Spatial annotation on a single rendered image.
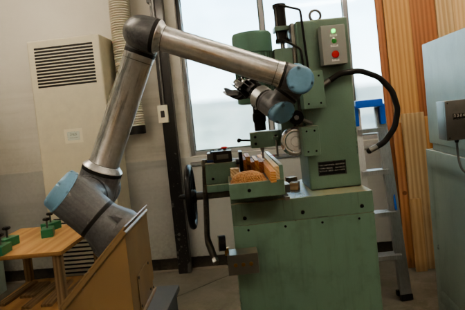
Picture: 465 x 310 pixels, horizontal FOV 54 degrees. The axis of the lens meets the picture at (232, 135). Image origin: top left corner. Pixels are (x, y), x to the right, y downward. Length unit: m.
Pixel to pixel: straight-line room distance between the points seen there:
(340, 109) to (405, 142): 1.31
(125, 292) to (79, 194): 0.35
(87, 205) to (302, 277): 0.91
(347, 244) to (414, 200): 1.34
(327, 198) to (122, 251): 0.86
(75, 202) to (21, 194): 2.38
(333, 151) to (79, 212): 1.05
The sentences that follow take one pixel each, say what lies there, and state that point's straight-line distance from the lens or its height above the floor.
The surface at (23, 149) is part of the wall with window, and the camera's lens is 3.88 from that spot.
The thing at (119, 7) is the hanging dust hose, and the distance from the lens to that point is 3.45.
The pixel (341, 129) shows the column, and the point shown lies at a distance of 1.99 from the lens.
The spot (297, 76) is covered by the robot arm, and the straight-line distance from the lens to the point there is 1.48.
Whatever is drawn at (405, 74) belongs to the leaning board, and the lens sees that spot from 3.39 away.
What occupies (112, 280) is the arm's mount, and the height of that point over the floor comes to 0.71.
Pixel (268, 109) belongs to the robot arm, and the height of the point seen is 1.17.
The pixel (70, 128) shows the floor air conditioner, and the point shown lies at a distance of 3.38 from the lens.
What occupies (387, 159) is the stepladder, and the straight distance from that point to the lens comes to 2.82.
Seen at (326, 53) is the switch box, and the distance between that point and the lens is 1.92.
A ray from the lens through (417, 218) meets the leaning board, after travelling 3.26.
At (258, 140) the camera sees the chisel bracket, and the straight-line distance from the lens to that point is 2.01.
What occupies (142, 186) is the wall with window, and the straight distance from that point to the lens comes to 3.56.
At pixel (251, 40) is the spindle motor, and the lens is 1.97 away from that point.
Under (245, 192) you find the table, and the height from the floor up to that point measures 0.86.
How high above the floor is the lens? 1.17
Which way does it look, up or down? 3 degrees down
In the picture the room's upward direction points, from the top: 6 degrees counter-clockwise
